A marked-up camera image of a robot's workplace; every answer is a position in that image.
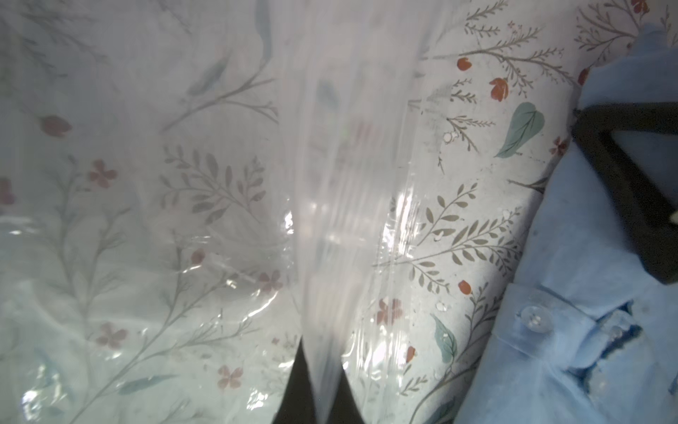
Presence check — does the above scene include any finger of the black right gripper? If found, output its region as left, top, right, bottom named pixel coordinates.
left=572, top=102, right=677, bottom=284

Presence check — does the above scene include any light blue shirt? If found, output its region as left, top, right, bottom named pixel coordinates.
left=454, top=23, right=678, bottom=424

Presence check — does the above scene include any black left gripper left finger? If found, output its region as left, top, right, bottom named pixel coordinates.
left=272, top=340, right=316, bottom=424

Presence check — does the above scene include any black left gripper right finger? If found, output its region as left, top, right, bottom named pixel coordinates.
left=325, top=366, right=365, bottom=424

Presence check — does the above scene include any clear plastic vacuum bag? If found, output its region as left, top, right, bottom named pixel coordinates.
left=0, top=0, right=531, bottom=424

